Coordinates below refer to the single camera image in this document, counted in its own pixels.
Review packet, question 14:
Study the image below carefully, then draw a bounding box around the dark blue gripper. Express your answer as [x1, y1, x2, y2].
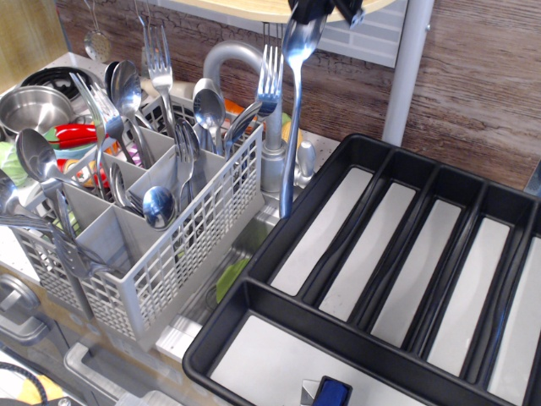
[288, 0, 365, 27]

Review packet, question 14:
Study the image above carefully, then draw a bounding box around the big steel spoon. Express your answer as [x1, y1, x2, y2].
[279, 17, 326, 219]

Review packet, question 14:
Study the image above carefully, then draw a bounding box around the steel spoon back right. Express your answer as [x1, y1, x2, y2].
[193, 78, 226, 156]

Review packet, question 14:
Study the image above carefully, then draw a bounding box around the steel fork basket centre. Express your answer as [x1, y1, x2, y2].
[175, 119, 200, 212]

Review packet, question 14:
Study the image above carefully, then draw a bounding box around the steel spoon back left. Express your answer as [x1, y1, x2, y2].
[111, 60, 153, 168]

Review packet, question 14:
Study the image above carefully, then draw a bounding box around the steel spoon front centre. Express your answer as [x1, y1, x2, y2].
[143, 186, 177, 230]

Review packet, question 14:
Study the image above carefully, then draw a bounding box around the grey plastic cutlery basket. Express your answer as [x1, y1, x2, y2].
[14, 122, 264, 349]

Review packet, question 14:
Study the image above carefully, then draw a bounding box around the black cutlery tray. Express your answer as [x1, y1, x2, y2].
[183, 134, 540, 405]

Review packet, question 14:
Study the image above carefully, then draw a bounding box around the steel spoon far left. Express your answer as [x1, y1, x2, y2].
[16, 129, 82, 189]

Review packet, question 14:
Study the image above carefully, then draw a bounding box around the wooden shelf board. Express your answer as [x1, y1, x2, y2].
[170, 0, 395, 23]

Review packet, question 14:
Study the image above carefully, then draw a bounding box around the tall steel fork right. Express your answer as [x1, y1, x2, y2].
[256, 45, 283, 118]

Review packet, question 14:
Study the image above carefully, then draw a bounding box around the yellow toy corn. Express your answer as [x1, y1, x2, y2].
[281, 112, 303, 147]

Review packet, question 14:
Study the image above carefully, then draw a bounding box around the silver toy faucet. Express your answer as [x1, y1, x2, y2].
[202, 40, 317, 194]

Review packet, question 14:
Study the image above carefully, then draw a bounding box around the steel fork back centre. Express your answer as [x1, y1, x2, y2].
[144, 25, 175, 137]

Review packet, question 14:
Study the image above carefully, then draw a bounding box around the hanging steel strainer ladle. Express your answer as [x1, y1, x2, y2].
[84, 0, 112, 63]

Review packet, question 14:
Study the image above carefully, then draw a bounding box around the steel fork left tall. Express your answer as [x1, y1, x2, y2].
[69, 73, 107, 200]

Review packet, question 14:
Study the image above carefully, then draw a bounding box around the black stove burner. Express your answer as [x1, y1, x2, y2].
[20, 67, 94, 102]

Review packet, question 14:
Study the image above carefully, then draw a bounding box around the red toy chili pepper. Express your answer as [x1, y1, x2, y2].
[44, 123, 97, 150]

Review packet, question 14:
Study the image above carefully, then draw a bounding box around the green toy in sink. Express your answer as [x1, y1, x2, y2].
[216, 258, 250, 304]

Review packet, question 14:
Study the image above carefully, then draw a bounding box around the steel pot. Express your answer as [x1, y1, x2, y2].
[1, 85, 75, 136]

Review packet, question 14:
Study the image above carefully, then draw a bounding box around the steel spatula front left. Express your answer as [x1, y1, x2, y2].
[54, 190, 112, 279]

